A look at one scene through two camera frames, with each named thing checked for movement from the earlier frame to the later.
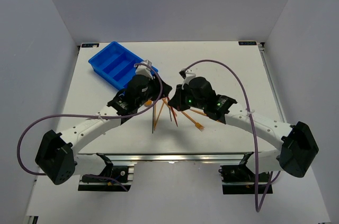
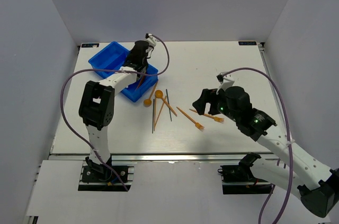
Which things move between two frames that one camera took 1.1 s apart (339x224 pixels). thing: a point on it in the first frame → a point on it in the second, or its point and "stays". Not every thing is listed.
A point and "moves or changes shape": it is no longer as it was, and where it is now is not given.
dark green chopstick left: [153, 118] stays
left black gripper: [155, 83] → [128, 58]
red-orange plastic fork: [175, 115] moves or changes shape
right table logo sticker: [252, 43] stays
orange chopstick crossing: [167, 104] stays
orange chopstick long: [163, 99] stays
